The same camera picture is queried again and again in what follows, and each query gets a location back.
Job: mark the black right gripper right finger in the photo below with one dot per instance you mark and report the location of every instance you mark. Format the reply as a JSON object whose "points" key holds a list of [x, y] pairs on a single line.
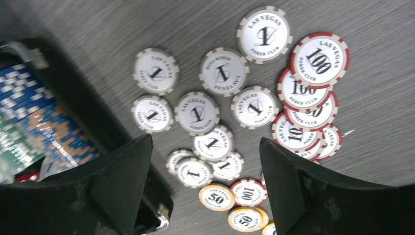
{"points": [[309, 199]]}

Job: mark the yellow poker chip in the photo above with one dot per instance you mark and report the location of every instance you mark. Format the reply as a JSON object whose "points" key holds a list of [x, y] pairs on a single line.
{"points": [[269, 229], [248, 219], [217, 197]]}

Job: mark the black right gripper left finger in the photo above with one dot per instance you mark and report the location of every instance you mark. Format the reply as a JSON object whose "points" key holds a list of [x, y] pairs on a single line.
{"points": [[101, 197]]}

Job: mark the blue red chip stack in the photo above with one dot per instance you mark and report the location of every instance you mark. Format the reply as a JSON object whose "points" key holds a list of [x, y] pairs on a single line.
{"points": [[24, 101]]}

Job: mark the black poker set case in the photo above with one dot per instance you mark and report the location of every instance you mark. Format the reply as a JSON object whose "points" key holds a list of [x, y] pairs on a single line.
{"points": [[84, 107]]}

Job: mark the green white chip stack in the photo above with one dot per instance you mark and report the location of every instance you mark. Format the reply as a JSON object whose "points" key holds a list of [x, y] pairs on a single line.
{"points": [[21, 154]]}

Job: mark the red 100 poker chip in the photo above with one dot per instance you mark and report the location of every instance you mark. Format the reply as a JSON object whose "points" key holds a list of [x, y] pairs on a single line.
{"points": [[333, 144], [249, 192], [320, 60], [292, 138], [315, 120], [298, 97]]}

